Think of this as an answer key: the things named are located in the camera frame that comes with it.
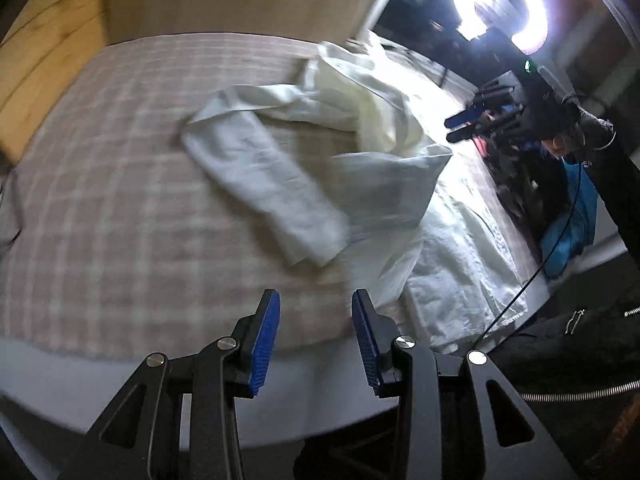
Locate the blue jacket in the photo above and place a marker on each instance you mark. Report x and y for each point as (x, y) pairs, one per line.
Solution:
(565, 240)

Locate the white shirt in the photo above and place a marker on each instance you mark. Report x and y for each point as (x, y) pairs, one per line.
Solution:
(380, 185)

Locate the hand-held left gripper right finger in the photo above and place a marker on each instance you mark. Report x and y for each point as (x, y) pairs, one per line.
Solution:
(365, 345)

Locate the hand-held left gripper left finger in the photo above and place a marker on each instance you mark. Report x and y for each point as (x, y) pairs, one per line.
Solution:
(265, 340)

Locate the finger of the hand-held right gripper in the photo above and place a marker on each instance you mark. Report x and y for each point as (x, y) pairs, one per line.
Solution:
(465, 116)
(467, 134)

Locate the orange knit cloth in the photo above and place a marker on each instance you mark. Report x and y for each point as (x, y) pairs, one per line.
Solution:
(620, 430)

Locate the person's right forearm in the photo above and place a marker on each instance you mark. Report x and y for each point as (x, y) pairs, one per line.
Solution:
(620, 185)

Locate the pine plank board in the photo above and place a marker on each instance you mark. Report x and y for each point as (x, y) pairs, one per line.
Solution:
(45, 60)

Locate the person's black jacket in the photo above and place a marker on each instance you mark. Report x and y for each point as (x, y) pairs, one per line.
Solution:
(575, 360)

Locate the pink garment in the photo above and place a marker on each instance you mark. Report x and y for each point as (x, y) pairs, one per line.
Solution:
(484, 150)

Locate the person's right hand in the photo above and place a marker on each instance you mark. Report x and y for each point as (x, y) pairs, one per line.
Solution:
(575, 125)

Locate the plaid blanket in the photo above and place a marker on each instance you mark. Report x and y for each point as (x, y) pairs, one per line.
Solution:
(100, 210)

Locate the black garment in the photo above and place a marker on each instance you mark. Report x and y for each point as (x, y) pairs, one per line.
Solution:
(525, 190)

